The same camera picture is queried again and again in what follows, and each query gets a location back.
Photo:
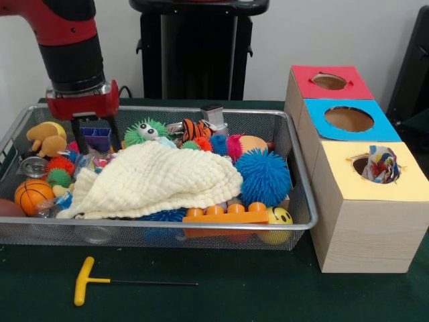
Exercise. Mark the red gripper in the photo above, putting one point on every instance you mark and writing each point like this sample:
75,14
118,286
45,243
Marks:
83,105

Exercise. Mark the cream waffle cloth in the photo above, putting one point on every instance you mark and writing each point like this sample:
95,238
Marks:
157,177

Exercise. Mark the polka dot cloth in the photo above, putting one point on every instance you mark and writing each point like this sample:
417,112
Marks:
380,166

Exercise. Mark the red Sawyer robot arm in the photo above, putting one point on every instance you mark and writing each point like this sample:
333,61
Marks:
67,47

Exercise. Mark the shallow silver mesh bin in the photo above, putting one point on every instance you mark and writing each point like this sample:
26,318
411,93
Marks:
100,239

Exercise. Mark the wooden box with three holes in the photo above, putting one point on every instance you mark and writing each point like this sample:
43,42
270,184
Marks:
368,234

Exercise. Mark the green spiky ball with eyes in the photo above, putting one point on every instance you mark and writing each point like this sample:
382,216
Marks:
135,134

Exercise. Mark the brown plush toy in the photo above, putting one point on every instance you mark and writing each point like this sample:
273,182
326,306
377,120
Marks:
50,141

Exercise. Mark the orange toy basketball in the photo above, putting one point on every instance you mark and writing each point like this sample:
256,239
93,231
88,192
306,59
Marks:
31,196

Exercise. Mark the small blue spiky ball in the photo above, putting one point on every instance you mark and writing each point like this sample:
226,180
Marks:
161,214

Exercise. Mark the orange toy building brick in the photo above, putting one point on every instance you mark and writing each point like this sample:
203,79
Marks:
224,218

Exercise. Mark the large blue spiky ball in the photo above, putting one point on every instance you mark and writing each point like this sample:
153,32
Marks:
264,177

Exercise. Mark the yellow smiley face ball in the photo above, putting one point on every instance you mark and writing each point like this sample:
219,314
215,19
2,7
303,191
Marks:
279,218

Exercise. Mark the dark green table cloth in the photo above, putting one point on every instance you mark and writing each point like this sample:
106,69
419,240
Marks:
234,295
420,122

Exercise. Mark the black panel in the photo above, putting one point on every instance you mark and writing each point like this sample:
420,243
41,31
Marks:
412,67

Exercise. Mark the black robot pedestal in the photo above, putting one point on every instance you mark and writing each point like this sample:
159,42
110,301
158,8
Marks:
187,50

